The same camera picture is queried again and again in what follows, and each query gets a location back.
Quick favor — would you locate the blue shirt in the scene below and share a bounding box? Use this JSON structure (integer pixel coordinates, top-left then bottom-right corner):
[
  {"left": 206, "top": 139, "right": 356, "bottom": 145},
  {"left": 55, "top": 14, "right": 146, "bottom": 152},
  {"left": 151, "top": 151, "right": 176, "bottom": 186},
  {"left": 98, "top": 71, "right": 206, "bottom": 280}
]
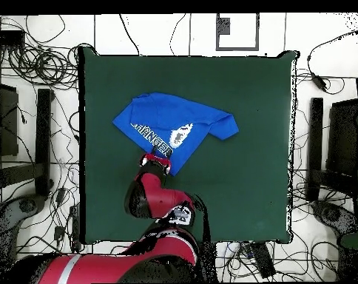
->
[{"left": 111, "top": 92, "right": 240, "bottom": 178}]

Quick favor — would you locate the flat black box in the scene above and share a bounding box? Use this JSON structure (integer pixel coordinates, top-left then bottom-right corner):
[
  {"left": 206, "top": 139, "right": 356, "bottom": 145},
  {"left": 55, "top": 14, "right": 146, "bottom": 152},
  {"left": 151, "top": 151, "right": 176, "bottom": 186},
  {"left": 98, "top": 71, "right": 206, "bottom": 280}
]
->
[{"left": 0, "top": 29, "right": 26, "bottom": 47}]

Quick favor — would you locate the dark green table cloth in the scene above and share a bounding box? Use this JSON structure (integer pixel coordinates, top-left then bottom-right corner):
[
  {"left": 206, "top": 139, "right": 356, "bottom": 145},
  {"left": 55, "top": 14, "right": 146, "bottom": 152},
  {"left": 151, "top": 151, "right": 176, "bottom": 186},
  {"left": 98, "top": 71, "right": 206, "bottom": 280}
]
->
[{"left": 78, "top": 45, "right": 300, "bottom": 245}]

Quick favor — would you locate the black power strip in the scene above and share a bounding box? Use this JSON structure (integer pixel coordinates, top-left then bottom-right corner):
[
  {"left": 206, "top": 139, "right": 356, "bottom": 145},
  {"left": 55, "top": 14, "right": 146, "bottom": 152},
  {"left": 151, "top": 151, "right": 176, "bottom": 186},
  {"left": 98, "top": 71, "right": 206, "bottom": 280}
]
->
[
  {"left": 251, "top": 242, "right": 277, "bottom": 279},
  {"left": 68, "top": 204, "right": 81, "bottom": 252}
]

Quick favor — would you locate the black equipment box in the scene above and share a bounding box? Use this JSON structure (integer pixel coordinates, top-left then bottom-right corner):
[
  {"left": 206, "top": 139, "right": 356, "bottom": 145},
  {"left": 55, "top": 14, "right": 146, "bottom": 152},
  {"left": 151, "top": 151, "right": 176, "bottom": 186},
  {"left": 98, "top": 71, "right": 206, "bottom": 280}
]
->
[
  {"left": 0, "top": 81, "right": 20, "bottom": 158},
  {"left": 326, "top": 98, "right": 358, "bottom": 178}
]

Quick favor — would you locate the black power adapter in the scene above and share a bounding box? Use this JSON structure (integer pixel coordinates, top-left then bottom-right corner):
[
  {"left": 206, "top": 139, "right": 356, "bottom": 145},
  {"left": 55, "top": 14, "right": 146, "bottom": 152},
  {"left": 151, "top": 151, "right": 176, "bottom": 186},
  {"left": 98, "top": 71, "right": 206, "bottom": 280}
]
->
[{"left": 310, "top": 72, "right": 329, "bottom": 91}]

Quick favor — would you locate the grey square floor frame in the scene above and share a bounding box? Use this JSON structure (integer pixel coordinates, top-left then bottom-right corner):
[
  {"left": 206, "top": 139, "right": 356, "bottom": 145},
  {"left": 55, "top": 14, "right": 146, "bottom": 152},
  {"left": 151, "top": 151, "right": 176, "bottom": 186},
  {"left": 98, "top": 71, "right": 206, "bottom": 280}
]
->
[{"left": 215, "top": 13, "right": 260, "bottom": 52}]

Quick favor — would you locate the coiled black cable bundle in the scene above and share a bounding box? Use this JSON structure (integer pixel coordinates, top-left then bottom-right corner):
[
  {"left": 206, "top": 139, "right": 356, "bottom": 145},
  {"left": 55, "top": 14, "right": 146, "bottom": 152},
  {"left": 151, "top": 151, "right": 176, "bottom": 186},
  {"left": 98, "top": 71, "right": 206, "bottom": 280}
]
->
[{"left": 7, "top": 44, "right": 79, "bottom": 89}]

